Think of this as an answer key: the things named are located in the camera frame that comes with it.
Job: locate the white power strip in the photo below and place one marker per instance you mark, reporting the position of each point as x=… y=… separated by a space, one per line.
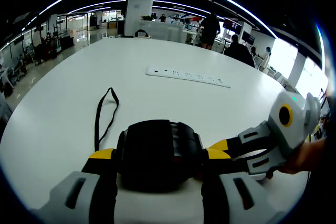
x=187 y=75

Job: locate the person's body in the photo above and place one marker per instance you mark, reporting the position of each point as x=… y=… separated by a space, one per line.
x=321 y=129

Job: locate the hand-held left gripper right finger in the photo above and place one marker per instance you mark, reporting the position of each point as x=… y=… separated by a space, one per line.
x=236 y=200

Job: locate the wall screen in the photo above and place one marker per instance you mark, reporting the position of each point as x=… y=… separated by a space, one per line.
x=230 y=24
x=248 y=37

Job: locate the green plant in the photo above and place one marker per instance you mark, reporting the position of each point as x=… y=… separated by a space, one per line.
x=147 y=17

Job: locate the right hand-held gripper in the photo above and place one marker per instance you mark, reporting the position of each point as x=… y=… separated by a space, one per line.
x=296 y=127

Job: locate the person's right forearm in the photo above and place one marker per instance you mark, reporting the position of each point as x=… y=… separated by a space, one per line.
x=320 y=153

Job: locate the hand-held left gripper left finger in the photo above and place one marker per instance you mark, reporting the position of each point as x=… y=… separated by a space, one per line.
x=78 y=195

